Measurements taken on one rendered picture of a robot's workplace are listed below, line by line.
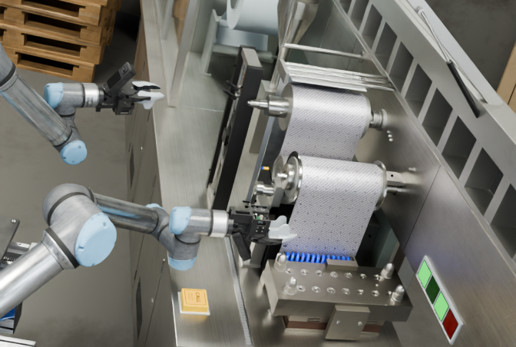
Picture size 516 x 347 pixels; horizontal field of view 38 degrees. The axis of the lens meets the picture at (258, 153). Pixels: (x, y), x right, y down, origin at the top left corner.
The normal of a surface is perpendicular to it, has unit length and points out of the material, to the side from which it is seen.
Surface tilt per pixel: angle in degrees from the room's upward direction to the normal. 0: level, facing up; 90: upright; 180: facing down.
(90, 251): 86
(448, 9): 90
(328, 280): 0
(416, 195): 90
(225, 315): 0
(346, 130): 92
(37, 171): 0
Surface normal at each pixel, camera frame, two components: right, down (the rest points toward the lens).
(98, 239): 0.74, 0.44
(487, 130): -0.96, -0.11
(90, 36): -0.04, 0.51
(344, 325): 0.17, 0.55
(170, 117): 0.23, -0.83
